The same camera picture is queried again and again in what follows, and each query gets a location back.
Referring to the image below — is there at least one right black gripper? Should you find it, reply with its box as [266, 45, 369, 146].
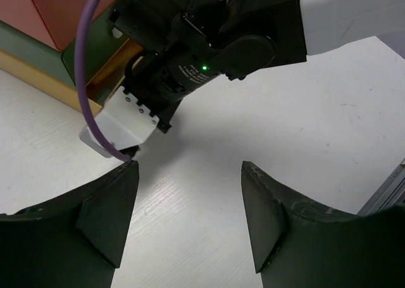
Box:
[109, 0, 253, 133]

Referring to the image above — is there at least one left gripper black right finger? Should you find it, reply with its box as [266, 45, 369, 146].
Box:
[241, 161, 404, 287]

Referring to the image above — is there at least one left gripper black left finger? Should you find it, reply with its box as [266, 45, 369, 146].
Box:
[1, 161, 139, 287]

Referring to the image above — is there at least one green drawer box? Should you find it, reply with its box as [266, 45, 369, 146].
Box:
[1, 9, 128, 87]

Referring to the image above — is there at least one yellow bottom drawer box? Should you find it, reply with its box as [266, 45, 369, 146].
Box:
[1, 41, 142, 115]

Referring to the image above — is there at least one coral top drawer box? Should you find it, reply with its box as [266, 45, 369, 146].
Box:
[0, 0, 127, 51]

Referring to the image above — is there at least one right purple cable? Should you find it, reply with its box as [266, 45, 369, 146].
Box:
[74, 0, 132, 162]

